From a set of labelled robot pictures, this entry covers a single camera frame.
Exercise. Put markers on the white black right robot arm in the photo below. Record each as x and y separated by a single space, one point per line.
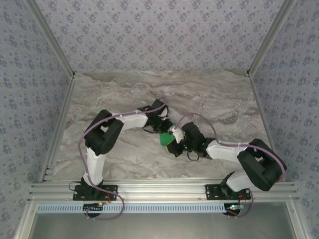
224 150

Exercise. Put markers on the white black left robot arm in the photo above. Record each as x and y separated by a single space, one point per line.
132 120

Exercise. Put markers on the grey metal panel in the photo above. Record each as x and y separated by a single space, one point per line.
162 226

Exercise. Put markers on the aluminium cross rail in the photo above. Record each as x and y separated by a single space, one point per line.
162 190

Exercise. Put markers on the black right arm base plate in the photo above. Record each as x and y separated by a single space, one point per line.
211 193

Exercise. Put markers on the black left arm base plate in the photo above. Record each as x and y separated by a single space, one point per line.
112 193

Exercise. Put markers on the aluminium right side rail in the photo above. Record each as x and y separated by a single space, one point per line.
266 124

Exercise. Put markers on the aluminium left side rail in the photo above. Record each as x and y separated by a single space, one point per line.
59 124

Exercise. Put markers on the aluminium left frame post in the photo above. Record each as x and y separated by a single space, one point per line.
49 37

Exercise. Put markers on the aluminium frame post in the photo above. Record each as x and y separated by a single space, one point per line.
271 37
49 37

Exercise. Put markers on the aluminium right frame post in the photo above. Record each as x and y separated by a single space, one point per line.
271 37

